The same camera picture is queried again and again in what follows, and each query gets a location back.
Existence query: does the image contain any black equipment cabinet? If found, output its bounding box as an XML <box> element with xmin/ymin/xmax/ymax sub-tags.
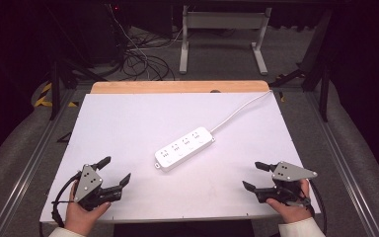
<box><xmin>75</xmin><ymin>2</ymin><xmax>129</xmax><ymax>65</ymax></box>

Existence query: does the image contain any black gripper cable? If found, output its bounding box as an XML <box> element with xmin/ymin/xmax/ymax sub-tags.
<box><xmin>309</xmin><ymin>180</ymin><xmax>329</xmax><ymax>236</ymax></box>
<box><xmin>50</xmin><ymin>171</ymin><xmax>82</xmax><ymax>229</ymax></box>

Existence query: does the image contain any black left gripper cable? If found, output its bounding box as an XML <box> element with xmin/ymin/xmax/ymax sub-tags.
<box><xmin>50</xmin><ymin>171</ymin><xmax>82</xmax><ymax>229</ymax></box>

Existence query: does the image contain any black and yellow hazard tape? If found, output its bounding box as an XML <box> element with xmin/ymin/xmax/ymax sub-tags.
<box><xmin>34</xmin><ymin>81</ymin><xmax>80</xmax><ymax>109</ymax></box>

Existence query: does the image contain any white power strip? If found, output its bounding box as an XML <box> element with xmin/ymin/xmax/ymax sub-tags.
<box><xmin>154</xmin><ymin>126</ymin><xmax>216</xmax><ymax>173</ymax></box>

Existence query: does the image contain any aluminium floor rail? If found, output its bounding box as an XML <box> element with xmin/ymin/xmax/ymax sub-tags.
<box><xmin>304</xmin><ymin>90</ymin><xmax>379</xmax><ymax>237</ymax></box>
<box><xmin>0</xmin><ymin>88</ymin><xmax>77</xmax><ymax>237</ymax></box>

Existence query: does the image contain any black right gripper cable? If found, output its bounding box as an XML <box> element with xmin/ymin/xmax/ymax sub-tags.
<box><xmin>309</xmin><ymin>180</ymin><xmax>329</xmax><ymax>236</ymax></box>

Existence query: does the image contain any person's left hand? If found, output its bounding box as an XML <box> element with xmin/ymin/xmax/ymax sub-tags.
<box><xmin>64</xmin><ymin>182</ymin><xmax>113</xmax><ymax>237</ymax></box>

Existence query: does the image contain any person's right hand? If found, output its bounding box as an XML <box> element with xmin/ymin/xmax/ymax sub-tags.
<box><xmin>265</xmin><ymin>178</ymin><xmax>314</xmax><ymax>225</ymax></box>

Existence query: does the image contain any white power strip cable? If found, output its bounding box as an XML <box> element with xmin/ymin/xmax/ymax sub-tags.
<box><xmin>209</xmin><ymin>90</ymin><xmax>273</xmax><ymax>134</ymax></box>

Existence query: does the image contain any white metal desk frame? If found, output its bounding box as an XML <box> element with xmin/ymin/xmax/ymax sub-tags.
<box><xmin>179</xmin><ymin>4</ymin><xmax>273</xmax><ymax>76</ymax></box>

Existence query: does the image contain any black metal stand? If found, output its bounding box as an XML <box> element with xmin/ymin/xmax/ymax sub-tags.
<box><xmin>47</xmin><ymin>57</ymin><xmax>110</xmax><ymax>121</ymax></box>
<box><xmin>268</xmin><ymin>9</ymin><xmax>334</xmax><ymax>123</ymax></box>

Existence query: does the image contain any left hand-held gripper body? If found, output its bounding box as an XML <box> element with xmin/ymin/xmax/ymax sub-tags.
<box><xmin>73</xmin><ymin>163</ymin><xmax>123</xmax><ymax>212</ymax></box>

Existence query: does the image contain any thin white floor cable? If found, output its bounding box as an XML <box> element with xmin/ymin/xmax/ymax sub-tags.
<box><xmin>108</xmin><ymin>3</ymin><xmax>185</xmax><ymax>80</ymax></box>

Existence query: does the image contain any tangle of black floor cables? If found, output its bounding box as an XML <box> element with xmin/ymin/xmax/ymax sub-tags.
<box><xmin>120</xmin><ymin>28</ymin><xmax>177</xmax><ymax>82</ymax></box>

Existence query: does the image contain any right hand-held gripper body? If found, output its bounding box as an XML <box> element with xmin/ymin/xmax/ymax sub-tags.
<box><xmin>255</xmin><ymin>160</ymin><xmax>319</xmax><ymax>208</ymax></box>

